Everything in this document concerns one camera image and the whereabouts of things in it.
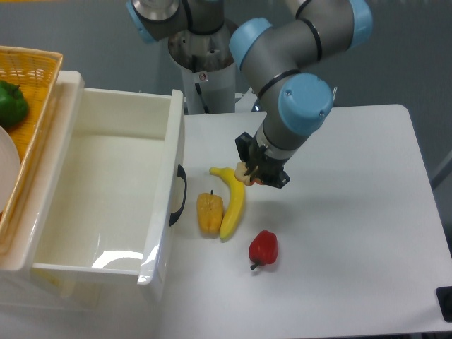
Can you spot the black drawer handle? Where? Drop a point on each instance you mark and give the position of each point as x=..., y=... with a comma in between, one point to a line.
x=179, y=195

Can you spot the yellow bell pepper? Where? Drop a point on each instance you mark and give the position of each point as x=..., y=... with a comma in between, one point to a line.
x=209, y=207

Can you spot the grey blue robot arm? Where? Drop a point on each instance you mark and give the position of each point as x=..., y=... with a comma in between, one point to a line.
x=271, y=59

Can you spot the white drawer cabinet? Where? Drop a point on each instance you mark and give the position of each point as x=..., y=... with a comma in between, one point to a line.
x=21, y=284

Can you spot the red bell pepper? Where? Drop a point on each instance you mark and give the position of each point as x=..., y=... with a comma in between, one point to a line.
x=263, y=250

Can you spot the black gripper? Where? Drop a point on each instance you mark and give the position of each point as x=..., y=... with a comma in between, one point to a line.
x=270, y=169

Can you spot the black table corner device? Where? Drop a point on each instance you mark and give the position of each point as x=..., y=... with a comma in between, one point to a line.
x=444, y=296

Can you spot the white plate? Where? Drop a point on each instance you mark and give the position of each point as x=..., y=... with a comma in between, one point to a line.
x=9, y=166

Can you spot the round beige bread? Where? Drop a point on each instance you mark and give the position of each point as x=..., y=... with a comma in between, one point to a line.
x=245, y=175

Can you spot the green bell pepper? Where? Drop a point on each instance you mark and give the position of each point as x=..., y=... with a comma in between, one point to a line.
x=14, y=106

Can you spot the yellow woven basket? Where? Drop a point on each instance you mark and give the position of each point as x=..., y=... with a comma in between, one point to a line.
x=36, y=72

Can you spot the yellow banana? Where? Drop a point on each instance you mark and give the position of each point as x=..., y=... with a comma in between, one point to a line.
x=235, y=209

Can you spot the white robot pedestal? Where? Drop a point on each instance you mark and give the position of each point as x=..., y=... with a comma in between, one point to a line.
x=208, y=69

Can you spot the white open drawer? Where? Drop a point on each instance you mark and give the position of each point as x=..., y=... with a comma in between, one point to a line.
x=109, y=217

